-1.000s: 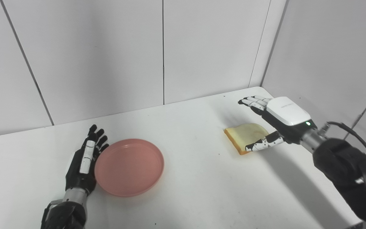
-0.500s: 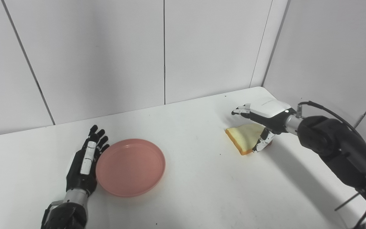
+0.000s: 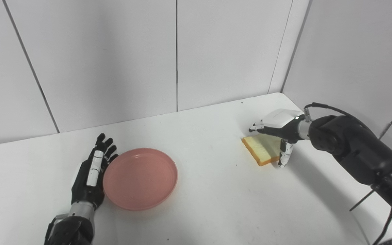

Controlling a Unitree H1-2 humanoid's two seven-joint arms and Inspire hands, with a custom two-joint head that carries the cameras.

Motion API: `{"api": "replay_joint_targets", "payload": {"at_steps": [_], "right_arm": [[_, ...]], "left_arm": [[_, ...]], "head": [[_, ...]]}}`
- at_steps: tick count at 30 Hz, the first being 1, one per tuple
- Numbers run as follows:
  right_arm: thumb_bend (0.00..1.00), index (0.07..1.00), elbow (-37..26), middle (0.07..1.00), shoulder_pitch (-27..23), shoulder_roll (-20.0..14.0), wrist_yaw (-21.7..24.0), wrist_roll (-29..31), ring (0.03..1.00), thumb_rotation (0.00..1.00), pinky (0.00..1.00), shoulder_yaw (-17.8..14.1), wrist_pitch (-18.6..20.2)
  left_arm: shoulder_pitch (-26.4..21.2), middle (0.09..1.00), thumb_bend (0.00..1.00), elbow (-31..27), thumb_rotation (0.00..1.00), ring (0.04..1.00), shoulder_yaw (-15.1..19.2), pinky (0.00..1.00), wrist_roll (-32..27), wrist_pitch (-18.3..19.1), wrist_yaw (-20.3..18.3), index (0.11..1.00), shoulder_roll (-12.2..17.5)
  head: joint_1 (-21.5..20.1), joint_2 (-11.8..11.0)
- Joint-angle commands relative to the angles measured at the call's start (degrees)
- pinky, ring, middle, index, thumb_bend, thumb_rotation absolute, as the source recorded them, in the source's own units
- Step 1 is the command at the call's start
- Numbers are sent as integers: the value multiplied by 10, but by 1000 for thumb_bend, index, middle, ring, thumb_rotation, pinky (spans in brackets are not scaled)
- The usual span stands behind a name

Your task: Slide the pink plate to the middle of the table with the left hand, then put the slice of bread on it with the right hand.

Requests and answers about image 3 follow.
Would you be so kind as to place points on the slice of white bread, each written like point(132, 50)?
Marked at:
point(264, 149)

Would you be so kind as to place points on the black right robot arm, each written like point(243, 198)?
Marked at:
point(356, 149)

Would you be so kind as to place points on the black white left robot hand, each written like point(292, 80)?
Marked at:
point(82, 189)

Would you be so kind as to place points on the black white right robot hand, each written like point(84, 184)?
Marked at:
point(281, 120)

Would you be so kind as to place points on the pink round plate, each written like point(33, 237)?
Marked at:
point(140, 178)

